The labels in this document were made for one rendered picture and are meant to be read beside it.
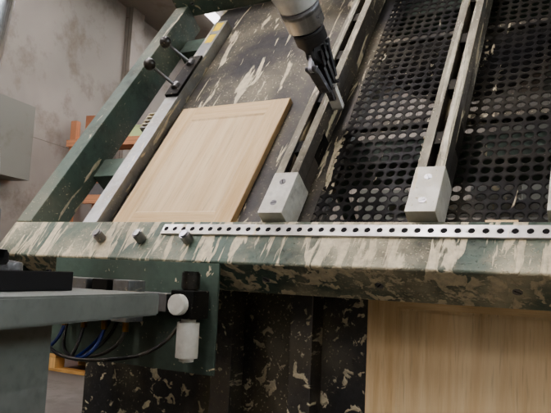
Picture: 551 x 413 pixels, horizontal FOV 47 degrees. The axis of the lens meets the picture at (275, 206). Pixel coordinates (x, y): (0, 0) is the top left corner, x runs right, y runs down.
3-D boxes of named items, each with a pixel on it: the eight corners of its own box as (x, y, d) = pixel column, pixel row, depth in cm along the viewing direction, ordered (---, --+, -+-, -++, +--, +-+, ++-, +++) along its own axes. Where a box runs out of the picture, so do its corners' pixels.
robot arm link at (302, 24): (322, -10, 142) (330, 13, 146) (286, -3, 147) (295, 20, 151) (311, 13, 137) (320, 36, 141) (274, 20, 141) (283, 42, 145)
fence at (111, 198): (89, 233, 173) (81, 223, 170) (220, 31, 229) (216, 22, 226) (103, 233, 170) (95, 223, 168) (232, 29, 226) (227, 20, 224)
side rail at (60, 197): (38, 245, 189) (15, 220, 181) (188, 32, 254) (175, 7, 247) (53, 246, 186) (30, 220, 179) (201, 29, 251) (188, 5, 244)
